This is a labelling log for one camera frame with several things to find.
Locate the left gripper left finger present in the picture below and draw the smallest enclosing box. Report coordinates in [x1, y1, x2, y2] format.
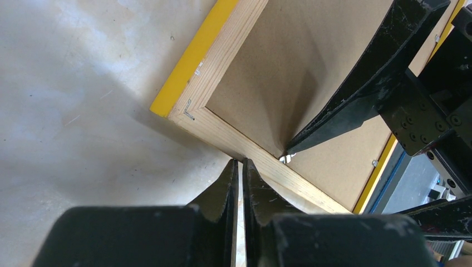
[33, 159, 239, 266]

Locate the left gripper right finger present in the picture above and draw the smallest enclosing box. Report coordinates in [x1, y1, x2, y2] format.
[242, 158, 437, 266]

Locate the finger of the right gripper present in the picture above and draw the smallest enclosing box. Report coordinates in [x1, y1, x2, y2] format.
[399, 196, 471, 241]

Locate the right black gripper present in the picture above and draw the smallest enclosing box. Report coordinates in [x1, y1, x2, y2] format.
[286, 1, 471, 195]

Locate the yellow wooden photo frame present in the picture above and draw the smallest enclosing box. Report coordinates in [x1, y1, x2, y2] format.
[149, 0, 467, 215]

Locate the small metal frame clip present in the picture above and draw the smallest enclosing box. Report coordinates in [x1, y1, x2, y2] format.
[279, 154, 296, 164]

